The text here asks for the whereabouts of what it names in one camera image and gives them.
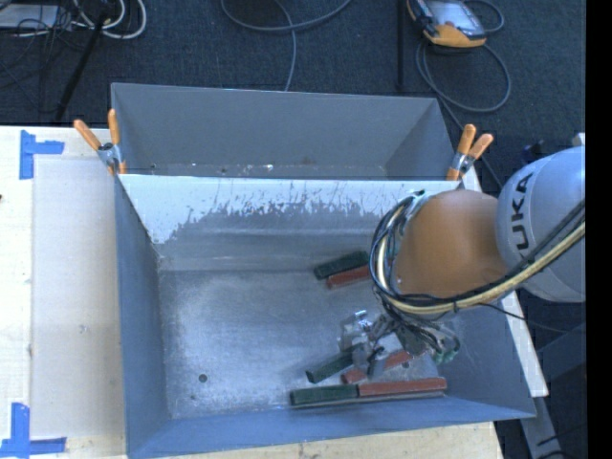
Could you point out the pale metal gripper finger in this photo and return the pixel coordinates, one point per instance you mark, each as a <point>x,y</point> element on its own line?
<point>353,335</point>
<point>377,365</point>

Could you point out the red-brown flat block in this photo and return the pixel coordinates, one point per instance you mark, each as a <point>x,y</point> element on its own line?
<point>401,386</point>
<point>353,376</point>
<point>349,277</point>

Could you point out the dark green flat block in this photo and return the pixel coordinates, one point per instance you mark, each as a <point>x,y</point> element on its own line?
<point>324,395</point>
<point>342,264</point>
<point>330,367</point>

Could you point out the grey metal bin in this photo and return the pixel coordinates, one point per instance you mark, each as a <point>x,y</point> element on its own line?
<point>248,333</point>

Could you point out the pale wood flat board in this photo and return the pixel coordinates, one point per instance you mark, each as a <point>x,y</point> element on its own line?
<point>72,294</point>

